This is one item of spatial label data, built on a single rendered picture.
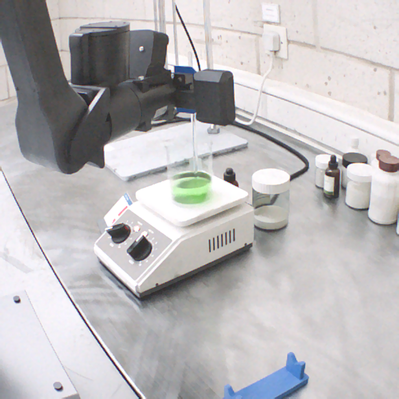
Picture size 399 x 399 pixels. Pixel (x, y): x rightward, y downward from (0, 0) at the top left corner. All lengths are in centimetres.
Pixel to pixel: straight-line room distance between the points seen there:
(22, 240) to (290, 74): 73
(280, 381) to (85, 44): 39
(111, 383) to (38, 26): 38
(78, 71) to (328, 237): 48
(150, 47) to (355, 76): 60
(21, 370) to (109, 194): 58
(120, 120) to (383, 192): 47
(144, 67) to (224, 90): 9
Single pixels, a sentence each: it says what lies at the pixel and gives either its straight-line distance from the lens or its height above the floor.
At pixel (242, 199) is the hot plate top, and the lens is 71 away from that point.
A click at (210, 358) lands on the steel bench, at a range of 57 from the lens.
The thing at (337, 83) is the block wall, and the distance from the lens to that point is 110.
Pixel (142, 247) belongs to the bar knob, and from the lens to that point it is 67.
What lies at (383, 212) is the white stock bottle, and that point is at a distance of 83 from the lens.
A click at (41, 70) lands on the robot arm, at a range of 42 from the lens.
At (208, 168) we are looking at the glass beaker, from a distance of 67.
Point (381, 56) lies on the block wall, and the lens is 100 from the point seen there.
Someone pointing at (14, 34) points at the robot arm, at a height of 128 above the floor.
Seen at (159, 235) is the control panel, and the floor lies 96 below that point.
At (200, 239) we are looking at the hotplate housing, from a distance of 68.
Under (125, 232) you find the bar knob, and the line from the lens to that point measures 71.
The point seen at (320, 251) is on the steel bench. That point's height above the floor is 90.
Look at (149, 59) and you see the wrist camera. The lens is 54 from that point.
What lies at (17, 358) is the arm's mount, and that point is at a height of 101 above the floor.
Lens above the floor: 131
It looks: 27 degrees down
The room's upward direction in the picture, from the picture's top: 3 degrees counter-clockwise
